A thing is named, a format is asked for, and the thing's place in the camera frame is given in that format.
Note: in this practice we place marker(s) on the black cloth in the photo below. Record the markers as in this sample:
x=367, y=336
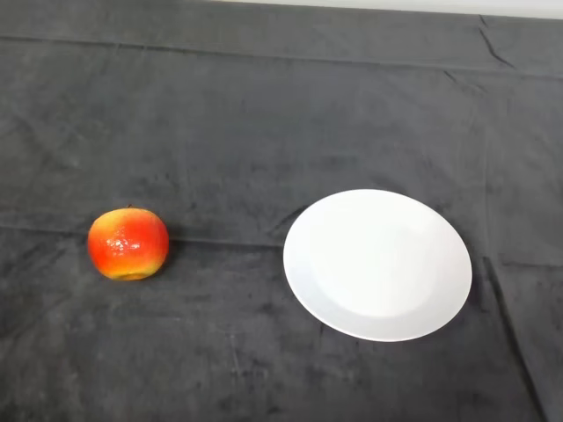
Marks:
x=246, y=132

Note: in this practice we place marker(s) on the white round plate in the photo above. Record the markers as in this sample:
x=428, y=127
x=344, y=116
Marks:
x=378, y=268

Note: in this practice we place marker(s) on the red yellow apple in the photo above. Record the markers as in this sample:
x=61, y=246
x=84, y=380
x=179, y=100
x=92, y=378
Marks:
x=127, y=246

